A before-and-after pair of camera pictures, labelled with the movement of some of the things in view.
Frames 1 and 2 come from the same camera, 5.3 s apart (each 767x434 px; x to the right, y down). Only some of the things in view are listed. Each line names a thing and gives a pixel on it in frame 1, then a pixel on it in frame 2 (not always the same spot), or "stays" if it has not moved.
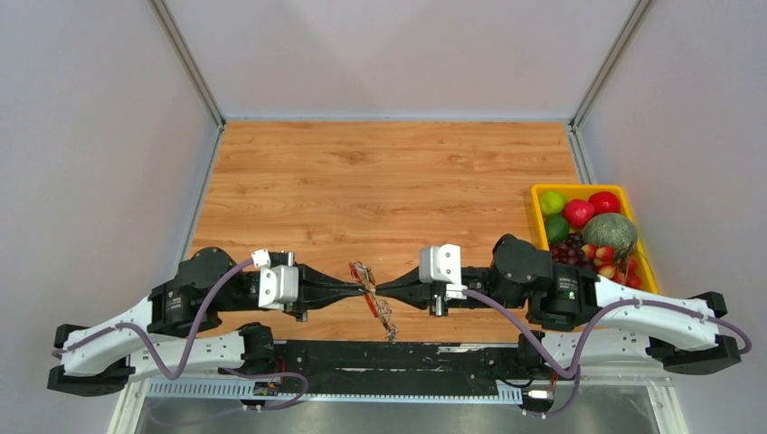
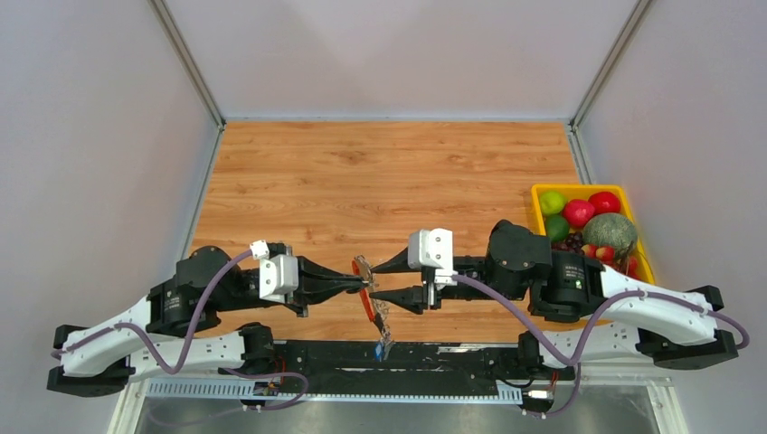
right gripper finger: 408,286 -> 396,264
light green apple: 552,202 stays
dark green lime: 557,228 stays
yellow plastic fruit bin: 582,193 stays
